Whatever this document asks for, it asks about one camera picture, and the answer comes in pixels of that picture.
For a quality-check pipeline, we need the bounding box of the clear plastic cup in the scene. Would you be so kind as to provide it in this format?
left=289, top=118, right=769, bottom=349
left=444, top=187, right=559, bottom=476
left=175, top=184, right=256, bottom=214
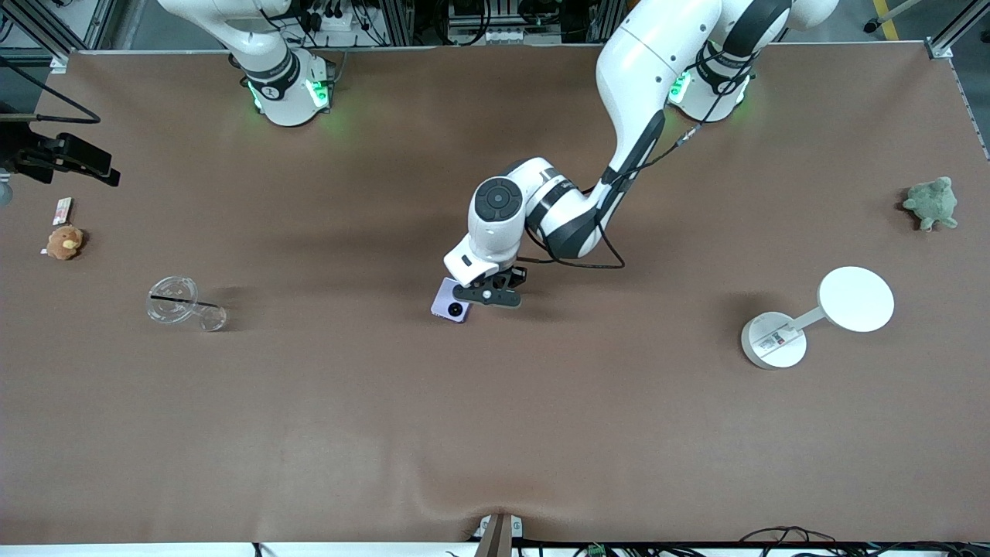
left=146, top=276, right=228, bottom=333

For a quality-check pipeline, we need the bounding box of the brown plush toy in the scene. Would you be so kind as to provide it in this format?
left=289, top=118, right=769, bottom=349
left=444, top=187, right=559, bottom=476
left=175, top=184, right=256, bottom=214
left=43, top=224, right=86, bottom=261

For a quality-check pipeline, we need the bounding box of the lilac flip phone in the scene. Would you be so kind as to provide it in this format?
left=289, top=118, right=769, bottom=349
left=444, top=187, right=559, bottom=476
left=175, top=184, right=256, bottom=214
left=430, top=277, right=472, bottom=324

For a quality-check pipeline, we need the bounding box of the green turtle plush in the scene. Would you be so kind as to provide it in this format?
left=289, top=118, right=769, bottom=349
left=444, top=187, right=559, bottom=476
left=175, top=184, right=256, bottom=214
left=902, top=176, right=960, bottom=233

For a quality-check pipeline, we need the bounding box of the white desk lamp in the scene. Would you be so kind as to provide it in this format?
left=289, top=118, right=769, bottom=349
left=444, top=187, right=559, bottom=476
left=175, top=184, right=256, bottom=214
left=740, top=266, right=896, bottom=371

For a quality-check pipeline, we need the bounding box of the metal table edge bracket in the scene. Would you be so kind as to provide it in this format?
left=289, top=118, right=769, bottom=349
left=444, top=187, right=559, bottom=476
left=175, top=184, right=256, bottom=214
left=473, top=513, right=524, bottom=557

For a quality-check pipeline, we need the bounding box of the black cable bundle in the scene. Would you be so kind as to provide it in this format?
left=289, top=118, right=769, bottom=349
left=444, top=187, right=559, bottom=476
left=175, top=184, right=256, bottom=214
left=518, top=526, right=990, bottom=557

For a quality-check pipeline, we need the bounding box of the white power strip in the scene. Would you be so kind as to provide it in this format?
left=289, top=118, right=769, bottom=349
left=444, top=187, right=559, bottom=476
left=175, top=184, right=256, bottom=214
left=306, top=8, right=366, bottom=33

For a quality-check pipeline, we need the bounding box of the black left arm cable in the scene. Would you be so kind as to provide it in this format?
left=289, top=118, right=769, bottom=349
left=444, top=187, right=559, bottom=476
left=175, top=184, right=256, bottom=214
left=517, top=122, right=703, bottom=271

